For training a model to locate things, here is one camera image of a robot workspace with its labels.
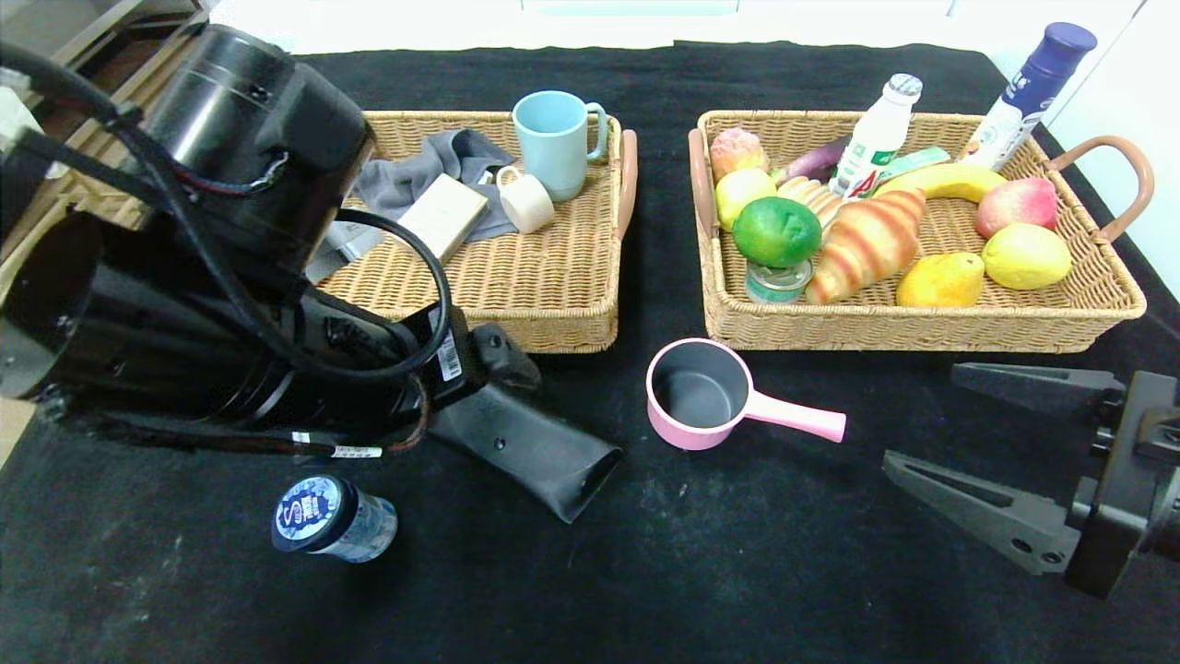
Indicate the wicker basket with food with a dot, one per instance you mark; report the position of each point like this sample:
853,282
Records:
922,327

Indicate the yellow lemon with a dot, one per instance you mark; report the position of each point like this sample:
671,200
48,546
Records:
1023,256

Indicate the purple eggplant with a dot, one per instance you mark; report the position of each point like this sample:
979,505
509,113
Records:
811,164

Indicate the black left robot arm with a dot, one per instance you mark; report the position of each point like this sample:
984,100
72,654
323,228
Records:
111,332

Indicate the grey cloth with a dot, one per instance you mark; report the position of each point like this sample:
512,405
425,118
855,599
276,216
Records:
406,180

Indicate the beige soap box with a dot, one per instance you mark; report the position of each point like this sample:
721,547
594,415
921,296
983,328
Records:
447,214

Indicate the yellow banana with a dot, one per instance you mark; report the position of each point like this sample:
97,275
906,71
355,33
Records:
959,180

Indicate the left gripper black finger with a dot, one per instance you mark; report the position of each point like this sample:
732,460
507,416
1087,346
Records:
502,360

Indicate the pink bumpy fruit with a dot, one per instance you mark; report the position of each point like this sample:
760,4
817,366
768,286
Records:
736,150

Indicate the yellow pear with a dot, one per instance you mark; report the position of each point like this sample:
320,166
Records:
940,281

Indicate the long striped bread loaf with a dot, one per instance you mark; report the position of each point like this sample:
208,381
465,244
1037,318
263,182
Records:
816,195

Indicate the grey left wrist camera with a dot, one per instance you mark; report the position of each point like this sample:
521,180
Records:
346,249

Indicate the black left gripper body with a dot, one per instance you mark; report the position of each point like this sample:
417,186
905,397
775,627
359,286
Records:
445,355

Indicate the green lime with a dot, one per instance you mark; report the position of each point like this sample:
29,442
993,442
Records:
776,231

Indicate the light blue mug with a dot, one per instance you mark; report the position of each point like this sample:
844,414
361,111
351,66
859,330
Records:
553,150

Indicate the white milk bottle green label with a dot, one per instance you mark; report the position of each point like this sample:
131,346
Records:
876,136

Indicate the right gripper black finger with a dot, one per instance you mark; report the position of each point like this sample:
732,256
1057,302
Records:
1042,387
996,516

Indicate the white bottle with blue cap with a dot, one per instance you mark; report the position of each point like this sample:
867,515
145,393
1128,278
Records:
1028,90

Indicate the white hanging fabric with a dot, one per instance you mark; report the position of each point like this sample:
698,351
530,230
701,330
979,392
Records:
14,115

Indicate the white counter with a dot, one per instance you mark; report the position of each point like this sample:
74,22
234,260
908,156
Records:
645,23

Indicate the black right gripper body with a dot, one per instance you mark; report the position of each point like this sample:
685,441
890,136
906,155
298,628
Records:
1117,480

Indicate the gold metal rolling rack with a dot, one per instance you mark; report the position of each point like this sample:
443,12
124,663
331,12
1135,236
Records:
101,198

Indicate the red peach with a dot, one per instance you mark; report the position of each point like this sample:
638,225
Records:
1014,206

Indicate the wicker basket with household items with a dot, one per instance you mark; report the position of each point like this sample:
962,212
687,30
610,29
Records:
553,295

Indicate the striped croissant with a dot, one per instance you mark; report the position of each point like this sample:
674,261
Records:
867,244

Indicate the tin can with green label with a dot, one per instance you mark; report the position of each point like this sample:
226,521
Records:
779,284

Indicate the green snack pack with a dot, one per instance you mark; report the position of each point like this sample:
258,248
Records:
917,162

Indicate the pink saucepan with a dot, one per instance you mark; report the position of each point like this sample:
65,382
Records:
696,387

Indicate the yellow-green apple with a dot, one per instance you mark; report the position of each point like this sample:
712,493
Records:
737,189

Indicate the black glasses case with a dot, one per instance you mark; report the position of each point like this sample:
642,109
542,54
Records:
535,452

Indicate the small cream cup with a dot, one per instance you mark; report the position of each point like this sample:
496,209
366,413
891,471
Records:
530,203

